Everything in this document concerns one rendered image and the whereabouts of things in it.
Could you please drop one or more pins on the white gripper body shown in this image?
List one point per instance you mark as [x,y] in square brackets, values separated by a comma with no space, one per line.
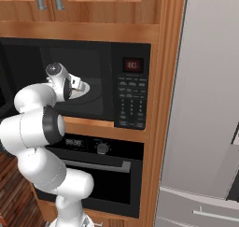
[79,85]

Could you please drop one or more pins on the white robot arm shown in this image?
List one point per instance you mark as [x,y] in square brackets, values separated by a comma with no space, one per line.
[37,171]

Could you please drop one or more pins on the white round microwave plate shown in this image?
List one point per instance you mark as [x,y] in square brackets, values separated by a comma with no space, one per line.
[84,91]

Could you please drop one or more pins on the black microwave oven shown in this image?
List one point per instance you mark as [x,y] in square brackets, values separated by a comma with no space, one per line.
[130,96]

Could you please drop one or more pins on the black microwave door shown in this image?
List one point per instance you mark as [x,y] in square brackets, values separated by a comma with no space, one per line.
[3,81]

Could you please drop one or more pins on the grey oven knob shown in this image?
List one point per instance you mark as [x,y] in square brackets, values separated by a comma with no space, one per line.
[102,148]

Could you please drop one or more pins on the wooden cupboard door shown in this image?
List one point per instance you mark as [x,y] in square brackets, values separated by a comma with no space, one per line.
[15,6]
[109,6]

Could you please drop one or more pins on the black built-in oven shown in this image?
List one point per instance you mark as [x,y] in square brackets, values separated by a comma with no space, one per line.
[109,187]

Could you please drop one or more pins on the grey fridge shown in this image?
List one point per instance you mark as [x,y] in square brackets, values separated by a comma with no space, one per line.
[202,96]

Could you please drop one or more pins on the tall wooden cabinet frame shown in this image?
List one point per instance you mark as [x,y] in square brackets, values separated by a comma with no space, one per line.
[161,81]

